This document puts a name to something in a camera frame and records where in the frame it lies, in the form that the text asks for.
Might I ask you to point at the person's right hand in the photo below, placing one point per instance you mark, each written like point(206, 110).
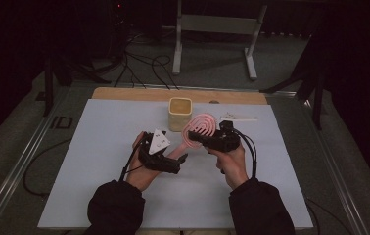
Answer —
point(233, 166)

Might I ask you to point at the aluminium floor rail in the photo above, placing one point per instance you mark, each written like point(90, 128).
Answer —
point(20, 166)
point(336, 176)

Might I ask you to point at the grey metal stand frame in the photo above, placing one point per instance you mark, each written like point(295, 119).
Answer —
point(219, 24)

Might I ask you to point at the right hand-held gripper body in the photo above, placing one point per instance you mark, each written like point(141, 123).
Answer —
point(223, 140)

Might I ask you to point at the white table cover sheet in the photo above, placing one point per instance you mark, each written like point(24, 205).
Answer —
point(108, 130)

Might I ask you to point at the black tripod stand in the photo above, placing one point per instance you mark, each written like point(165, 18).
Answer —
point(48, 88)
point(318, 104)

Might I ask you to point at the pink vented hairbrush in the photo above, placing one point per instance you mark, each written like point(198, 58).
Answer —
point(202, 124)

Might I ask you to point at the white thin strip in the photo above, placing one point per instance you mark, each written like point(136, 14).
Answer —
point(238, 117)

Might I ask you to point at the person's left hand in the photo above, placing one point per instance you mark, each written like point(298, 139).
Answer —
point(140, 178)

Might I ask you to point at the beige square cup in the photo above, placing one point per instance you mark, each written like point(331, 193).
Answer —
point(179, 119)

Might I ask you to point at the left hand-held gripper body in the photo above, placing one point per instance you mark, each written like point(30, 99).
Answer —
point(158, 142)

